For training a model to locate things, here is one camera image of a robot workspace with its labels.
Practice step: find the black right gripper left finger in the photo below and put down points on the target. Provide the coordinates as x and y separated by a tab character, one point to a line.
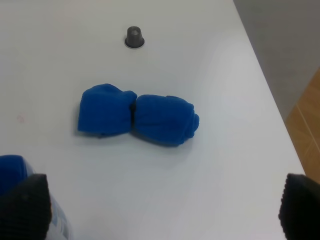
25	211

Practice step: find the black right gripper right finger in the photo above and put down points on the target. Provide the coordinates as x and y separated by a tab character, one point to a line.
299	213

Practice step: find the white shampoo bottle blue cap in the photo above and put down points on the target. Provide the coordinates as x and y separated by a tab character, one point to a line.
15	169

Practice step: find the blue rolled cloth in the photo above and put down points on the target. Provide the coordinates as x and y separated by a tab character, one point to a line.
108	111

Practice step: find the grey coffee capsule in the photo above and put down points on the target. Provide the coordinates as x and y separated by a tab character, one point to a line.
134	38

